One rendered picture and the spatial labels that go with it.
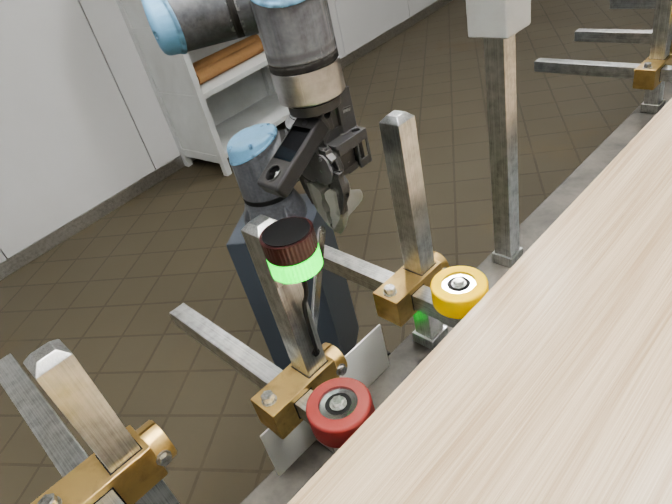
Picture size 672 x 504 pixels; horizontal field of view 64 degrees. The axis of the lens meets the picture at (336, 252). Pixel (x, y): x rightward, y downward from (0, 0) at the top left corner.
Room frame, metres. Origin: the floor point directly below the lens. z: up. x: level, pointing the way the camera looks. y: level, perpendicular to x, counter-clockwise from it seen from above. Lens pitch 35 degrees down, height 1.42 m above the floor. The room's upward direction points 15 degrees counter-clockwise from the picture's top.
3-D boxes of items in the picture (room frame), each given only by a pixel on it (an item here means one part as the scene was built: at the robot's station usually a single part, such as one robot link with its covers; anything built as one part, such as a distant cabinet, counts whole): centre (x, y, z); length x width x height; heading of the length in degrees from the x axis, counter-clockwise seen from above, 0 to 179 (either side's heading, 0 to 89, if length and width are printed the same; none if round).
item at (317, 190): (0.72, -0.02, 1.01); 0.06 x 0.03 x 0.09; 127
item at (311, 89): (0.71, -0.02, 1.19); 0.10 x 0.09 x 0.05; 37
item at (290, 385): (0.52, 0.09, 0.84); 0.13 x 0.06 x 0.05; 127
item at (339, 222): (0.70, -0.04, 1.01); 0.06 x 0.03 x 0.09; 127
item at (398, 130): (0.69, -0.12, 0.89); 0.03 x 0.03 x 0.48; 37
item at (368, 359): (0.57, 0.07, 0.75); 0.26 x 0.01 x 0.10; 127
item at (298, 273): (0.50, 0.05, 1.07); 0.06 x 0.06 x 0.02
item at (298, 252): (0.50, 0.05, 1.10); 0.06 x 0.06 x 0.02
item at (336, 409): (0.43, 0.04, 0.85); 0.08 x 0.08 x 0.11
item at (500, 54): (0.84, -0.33, 0.92); 0.05 x 0.04 x 0.45; 127
